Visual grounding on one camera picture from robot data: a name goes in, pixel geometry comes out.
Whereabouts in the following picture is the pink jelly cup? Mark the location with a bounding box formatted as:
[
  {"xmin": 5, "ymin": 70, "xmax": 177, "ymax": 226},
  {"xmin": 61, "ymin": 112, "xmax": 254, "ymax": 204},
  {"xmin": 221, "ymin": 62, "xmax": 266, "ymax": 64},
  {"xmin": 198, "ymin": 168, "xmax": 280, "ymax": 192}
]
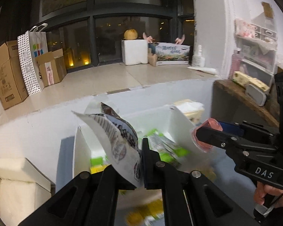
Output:
[{"xmin": 191, "ymin": 118, "xmax": 223, "ymax": 153}]

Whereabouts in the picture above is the green white snack bag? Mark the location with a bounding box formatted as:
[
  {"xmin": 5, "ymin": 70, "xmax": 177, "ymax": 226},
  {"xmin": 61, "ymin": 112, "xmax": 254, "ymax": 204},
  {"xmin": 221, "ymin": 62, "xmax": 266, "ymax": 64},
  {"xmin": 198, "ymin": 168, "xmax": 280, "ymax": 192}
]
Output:
[{"xmin": 146, "ymin": 129, "xmax": 190, "ymax": 168}]

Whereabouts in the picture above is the white barcode meat snack packet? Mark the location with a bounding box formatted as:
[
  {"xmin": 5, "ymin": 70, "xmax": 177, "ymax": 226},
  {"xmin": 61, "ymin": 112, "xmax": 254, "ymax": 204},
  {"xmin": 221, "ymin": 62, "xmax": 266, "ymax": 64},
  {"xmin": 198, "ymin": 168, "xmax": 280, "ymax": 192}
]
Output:
[{"xmin": 74, "ymin": 103, "xmax": 144, "ymax": 188}]

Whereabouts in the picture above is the person's hand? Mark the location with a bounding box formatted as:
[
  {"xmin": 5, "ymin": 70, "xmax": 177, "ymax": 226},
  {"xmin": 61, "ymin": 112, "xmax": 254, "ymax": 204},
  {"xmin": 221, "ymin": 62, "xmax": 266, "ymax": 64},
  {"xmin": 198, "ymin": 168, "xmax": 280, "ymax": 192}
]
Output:
[{"xmin": 254, "ymin": 182, "xmax": 283, "ymax": 208}]

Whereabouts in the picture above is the dark wooden side table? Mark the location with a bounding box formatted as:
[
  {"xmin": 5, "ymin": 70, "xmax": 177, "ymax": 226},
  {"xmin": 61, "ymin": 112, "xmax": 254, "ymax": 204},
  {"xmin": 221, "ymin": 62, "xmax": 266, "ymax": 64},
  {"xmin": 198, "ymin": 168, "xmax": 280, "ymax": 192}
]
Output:
[{"xmin": 211, "ymin": 80, "xmax": 279, "ymax": 128}]

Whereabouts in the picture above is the white grey alarm clock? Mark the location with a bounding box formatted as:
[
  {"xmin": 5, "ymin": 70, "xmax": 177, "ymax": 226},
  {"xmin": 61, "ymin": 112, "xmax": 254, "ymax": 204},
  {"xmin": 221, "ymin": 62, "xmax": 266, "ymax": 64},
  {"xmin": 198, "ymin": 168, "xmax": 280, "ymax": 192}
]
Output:
[{"xmin": 245, "ymin": 84, "xmax": 267, "ymax": 107}]

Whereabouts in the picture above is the cream patterned small box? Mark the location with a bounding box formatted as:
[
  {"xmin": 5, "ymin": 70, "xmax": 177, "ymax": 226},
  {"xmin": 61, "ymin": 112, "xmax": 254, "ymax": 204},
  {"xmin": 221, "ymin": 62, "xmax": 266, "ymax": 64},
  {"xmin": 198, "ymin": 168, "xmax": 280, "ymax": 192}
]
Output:
[{"xmin": 232, "ymin": 71, "xmax": 270, "ymax": 93}]

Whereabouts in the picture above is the large white storage box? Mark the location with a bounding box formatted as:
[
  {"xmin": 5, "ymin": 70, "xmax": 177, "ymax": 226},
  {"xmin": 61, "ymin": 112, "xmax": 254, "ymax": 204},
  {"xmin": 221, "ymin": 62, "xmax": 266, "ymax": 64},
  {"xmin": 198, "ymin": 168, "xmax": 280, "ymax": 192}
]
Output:
[{"xmin": 71, "ymin": 98, "xmax": 218, "ymax": 226}]

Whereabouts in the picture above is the cream leather sofa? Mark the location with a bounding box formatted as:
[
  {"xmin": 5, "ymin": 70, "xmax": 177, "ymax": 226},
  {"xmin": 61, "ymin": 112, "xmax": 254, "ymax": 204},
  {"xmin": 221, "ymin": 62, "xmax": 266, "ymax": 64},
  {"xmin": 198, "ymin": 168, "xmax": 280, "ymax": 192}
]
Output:
[{"xmin": 0, "ymin": 158, "xmax": 55, "ymax": 225}]

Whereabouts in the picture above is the clear plastic drawer organizer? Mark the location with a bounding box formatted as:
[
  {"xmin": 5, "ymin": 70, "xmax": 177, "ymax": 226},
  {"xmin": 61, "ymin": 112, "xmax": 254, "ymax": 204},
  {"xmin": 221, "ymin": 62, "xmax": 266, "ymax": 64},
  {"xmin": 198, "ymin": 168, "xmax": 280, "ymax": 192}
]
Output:
[{"xmin": 234, "ymin": 16, "xmax": 278, "ymax": 75}]

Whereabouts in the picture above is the white plastic bottle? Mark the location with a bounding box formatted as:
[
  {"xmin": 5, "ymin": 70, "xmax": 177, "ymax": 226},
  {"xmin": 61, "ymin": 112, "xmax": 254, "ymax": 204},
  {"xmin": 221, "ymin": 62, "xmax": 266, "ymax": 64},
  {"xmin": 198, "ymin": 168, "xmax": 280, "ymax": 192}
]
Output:
[{"xmin": 192, "ymin": 45, "xmax": 205, "ymax": 67}]

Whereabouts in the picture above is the printed landscape carton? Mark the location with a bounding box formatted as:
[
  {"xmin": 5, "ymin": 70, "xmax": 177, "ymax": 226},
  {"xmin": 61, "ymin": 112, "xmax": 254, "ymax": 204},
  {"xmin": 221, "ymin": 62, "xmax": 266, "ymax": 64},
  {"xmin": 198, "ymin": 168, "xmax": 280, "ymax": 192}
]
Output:
[{"xmin": 154, "ymin": 42, "xmax": 190, "ymax": 65}]

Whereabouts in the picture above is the white foam box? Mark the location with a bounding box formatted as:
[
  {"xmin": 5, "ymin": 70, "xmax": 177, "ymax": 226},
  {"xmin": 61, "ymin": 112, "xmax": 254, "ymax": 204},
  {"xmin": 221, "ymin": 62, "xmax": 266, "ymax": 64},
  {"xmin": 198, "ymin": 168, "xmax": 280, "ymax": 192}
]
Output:
[{"xmin": 121, "ymin": 39, "xmax": 148, "ymax": 66}]

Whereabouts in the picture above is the small open cardboard box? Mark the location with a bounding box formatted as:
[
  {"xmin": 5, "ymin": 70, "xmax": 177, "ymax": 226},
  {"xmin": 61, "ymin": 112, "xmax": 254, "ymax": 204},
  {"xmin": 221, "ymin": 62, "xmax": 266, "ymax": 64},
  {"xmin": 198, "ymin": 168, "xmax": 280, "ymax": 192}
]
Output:
[{"xmin": 36, "ymin": 48, "xmax": 67, "ymax": 87}]

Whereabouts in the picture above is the yellow pomelo fruit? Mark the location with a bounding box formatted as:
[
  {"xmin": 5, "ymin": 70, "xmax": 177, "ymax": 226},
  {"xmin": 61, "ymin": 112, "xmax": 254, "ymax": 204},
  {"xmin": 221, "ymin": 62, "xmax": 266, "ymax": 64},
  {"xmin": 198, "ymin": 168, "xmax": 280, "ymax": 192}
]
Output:
[{"xmin": 124, "ymin": 29, "xmax": 138, "ymax": 40}]

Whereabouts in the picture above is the large brown cardboard box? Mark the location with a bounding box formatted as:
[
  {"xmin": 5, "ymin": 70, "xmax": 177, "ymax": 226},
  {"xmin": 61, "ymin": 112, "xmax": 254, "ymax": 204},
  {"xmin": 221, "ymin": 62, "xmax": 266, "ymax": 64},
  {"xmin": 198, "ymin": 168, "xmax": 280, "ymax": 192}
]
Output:
[{"xmin": 0, "ymin": 40, "xmax": 28, "ymax": 110}]

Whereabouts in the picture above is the white dotted paper bag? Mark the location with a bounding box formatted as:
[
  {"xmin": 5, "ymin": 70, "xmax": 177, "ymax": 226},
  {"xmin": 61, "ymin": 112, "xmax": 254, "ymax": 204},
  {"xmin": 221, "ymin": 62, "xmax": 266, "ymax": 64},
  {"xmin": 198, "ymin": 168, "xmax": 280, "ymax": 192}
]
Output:
[{"xmin": 17, "ymin": 23, "xmax": 48, "ymax": 96}]

